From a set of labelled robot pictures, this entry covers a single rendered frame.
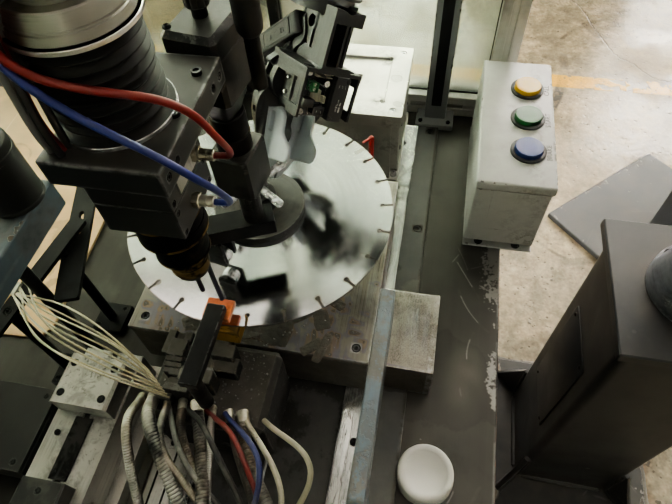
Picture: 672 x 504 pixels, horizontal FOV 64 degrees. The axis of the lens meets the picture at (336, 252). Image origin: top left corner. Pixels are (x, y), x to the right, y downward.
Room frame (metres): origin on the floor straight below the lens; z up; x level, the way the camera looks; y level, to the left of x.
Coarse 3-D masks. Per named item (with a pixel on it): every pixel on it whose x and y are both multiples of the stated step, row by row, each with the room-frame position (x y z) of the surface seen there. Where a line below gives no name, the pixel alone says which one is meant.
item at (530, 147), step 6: (522, 138) 0.57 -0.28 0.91; (528, 138) 0.57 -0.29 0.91; (534, 138) 0.57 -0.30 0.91; (516, 144) 0.56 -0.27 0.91; (522, 144) 0.56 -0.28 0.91; (528, 144) 0.56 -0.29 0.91; (534, 144) 0.56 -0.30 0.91; (540, 144) 0.55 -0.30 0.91; (516, 150) 0.55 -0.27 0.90; (522, 150) 0.55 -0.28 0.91; (528, 150) 0.54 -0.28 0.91; (534, 150) 0.54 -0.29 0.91; (540, 150) 0.54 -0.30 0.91; (522, 156) 0.54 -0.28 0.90; (528, 156) 0.53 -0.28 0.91; (534, 156) 0.53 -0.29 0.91; (540, 156) 0.54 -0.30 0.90
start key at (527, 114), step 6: (522, 108) 0.63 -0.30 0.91; (528, 108) 0.63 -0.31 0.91; (534, 108) 0.63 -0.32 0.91; (516, 114) 0.62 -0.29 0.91; (522, 114) 0.62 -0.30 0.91; (528, 114) 0.62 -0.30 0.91; (534, 114) 0.62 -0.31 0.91; (540, 114) 0.62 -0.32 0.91; (516, 120) 0.62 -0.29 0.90; (522, 120) 0.61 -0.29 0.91; (528, 120) 0.61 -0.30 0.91; (534, 120) 0.60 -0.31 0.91; (540, 120) 0.61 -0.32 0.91
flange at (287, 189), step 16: (288, 176) 0.48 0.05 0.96; (288, 192) 0.45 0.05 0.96; (224, 208) 0.44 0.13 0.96; (240, 208) 0.43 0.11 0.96; (272, 208) 0.43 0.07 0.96; (288, 208) 0.43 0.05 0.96; (304, 208) 0.43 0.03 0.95; (288, 224) 0.40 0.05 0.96; (240, 240) 0.39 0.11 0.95; (256, 240) 0.39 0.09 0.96; (272, 240) 0.39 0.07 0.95
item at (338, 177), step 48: (336, 144) 0.54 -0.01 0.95; (336, 192) 0.46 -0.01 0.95; (384, 192) 0.45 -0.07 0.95; (288, 240) 0.39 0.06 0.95; (336, 240) 0.38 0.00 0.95; (384, 240) 0.38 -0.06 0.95; (192, 288) 0.33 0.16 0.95; (240, 288) 0.32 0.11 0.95; (288, 288) 0.32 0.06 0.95; (336, 288) 0.31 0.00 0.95
